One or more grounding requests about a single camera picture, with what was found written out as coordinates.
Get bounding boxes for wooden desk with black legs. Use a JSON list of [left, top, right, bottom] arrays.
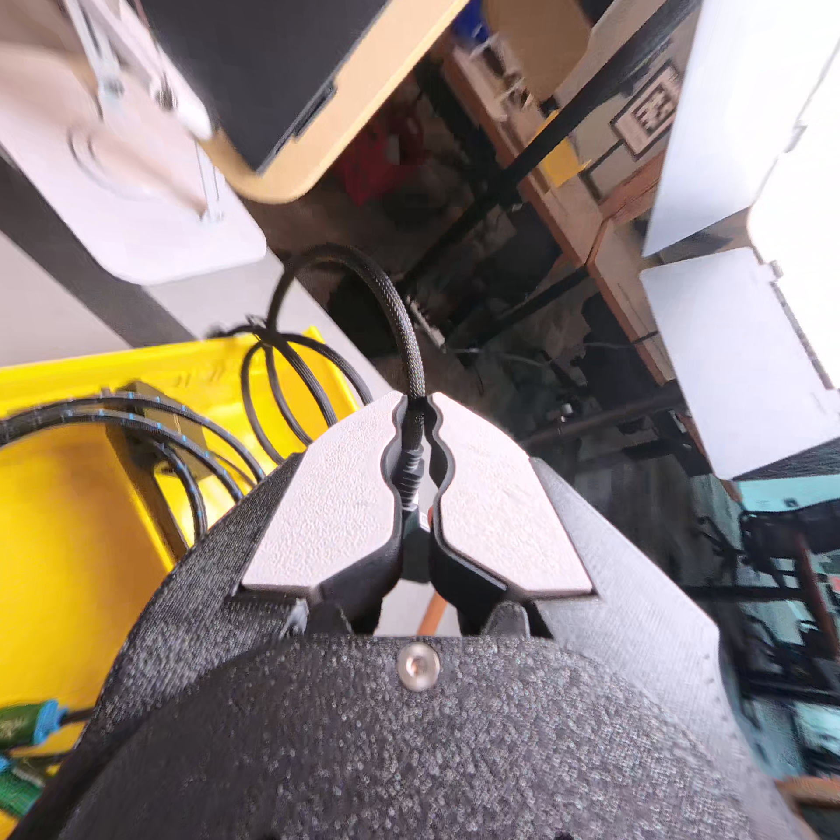
[[443, 39, 680, 388]]

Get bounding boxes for blue-flecked cable with green plugs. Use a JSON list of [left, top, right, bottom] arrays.
[[0, 387, 266, 546]]

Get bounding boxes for black bin divider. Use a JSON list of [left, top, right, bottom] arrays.
[[105, 381, 198, 562]]

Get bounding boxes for white tablet stand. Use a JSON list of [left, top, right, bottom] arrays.
[[0, 0, 269, 286]]

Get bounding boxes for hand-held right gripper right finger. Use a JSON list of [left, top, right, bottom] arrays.
[[425, 392, 595, 636]]

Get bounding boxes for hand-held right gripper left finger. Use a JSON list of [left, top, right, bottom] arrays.
[[241, 391, 404, 634]]

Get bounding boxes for white power strip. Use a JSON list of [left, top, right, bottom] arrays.
[[403, 295, 448, 352]]

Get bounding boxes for red shopping basket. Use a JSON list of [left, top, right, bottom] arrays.
[[335, 112, 427, 207]]

